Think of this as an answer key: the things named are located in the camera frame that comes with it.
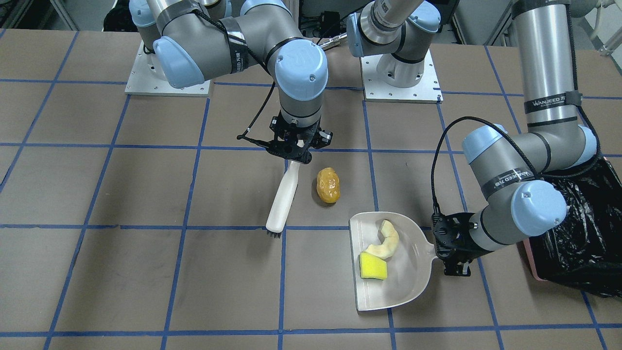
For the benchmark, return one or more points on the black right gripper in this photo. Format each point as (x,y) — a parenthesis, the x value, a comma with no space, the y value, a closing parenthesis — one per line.
(323,140)

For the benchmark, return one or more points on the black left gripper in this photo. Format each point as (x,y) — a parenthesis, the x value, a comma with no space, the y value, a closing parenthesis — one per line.
(463,241)

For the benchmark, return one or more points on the beige plastic dustpan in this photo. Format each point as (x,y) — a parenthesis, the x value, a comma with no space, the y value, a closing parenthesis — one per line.
(408,270)

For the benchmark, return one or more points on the yellow lemon-shaped toy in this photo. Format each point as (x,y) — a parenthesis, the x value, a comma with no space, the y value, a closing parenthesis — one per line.
(328,185)

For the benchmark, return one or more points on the pale banana peel toy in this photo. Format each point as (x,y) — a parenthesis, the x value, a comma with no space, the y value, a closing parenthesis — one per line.
(389,244)

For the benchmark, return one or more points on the white hand brush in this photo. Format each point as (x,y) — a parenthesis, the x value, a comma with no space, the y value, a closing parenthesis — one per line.
(283,200)

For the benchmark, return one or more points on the yellow sponge piece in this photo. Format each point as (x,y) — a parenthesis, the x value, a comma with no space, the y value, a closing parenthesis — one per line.
(372,267)

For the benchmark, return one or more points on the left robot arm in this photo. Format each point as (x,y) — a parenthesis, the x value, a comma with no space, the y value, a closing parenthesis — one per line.
(511,169)

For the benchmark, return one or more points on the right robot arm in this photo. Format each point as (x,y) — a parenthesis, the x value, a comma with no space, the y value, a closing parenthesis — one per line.
(193,43)

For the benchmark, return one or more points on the pink bin with black bag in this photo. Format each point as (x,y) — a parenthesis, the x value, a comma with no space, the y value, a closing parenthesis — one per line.
(585,251)

